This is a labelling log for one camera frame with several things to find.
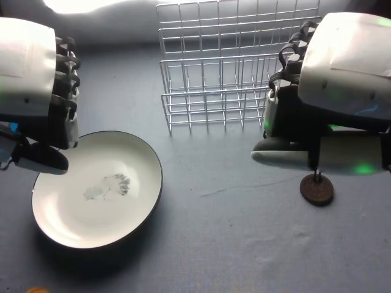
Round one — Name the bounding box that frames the silver wire dish rack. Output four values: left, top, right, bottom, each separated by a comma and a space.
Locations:
155, 0, 321, 136

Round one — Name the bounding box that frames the brown chocolate sandwich cookie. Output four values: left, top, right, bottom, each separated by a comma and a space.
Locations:
300, 173, 335, 207

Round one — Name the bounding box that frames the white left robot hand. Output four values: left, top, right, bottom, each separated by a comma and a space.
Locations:
0, 16, 82, 176

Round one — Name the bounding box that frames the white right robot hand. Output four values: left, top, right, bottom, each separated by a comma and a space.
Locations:
250, 12, 391, 178

